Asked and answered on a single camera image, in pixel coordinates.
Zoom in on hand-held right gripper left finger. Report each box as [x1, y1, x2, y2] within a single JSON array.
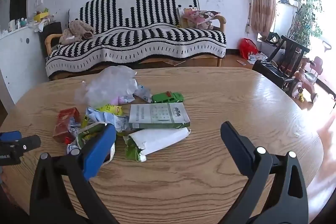
[[29, 123, 118, 224]]

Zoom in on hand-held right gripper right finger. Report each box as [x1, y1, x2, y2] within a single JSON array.
[[220, 121, 309, 224]]

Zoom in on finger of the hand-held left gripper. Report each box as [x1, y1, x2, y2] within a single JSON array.
[[0, 131, 22, 142]]

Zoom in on green and white snack packet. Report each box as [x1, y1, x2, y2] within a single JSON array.
[[123, 127, 191, 162]]

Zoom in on green toy car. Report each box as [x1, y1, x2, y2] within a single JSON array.
[[151, 91, 185, 104]]

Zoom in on dark green crumpled wrapper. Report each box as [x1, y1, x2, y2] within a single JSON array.
[[76, 122, 116, 163]]

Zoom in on crumpled light blue wrapper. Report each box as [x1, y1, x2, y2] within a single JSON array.
[[86, 107, 130, 133]]

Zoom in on crumpled silver wrapper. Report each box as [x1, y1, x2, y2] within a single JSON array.
[[66, 119, 82, 156]]

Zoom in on yellow printed wrapper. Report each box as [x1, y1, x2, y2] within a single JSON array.
[[98, 104, 124, 116]]

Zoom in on red snack packet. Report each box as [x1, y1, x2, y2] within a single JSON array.
[[52, 107, 81, 144]]

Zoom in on translucent white plastic bag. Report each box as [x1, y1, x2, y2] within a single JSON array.
[[74, 66, 138, 109]]

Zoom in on green and white carton box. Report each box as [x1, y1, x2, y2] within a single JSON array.
[[129, 102, 191, 129]]

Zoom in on white and blue sachet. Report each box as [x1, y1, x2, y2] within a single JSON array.
[[134, 85, 153, 103]]

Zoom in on white cabinet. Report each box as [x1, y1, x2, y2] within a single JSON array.
[[0, 26, 45, 107]]

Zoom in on scattered white papers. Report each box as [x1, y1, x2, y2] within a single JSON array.
[[248, 53, 269, 65]]

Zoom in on black wooden chair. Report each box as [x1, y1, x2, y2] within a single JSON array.
[[252, 35, 311, 95]]

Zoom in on pink child tricycle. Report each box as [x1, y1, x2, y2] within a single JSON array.
[[292, 56, 325, 104]]

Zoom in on red plastic bag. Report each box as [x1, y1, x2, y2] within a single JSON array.
[[238, 38, 259, 59]]

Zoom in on black and white striped blanket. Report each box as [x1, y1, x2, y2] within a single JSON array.
[[46, 0, 227, 78]]

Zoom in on brown teddy bear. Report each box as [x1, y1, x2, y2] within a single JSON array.
[[59, 19, 95, 46]]

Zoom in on yellow box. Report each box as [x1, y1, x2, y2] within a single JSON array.
[[33, 11, 51, 22]]

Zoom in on pink cartoon print pillow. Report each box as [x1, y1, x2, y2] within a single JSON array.
[[181, 7, 221, 30]]

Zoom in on green potted plant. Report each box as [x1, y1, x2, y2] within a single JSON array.
[[287, 0, 324, 46]]

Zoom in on wooden frame sofa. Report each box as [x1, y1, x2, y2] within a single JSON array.
[[44, 0, 227, 81]]

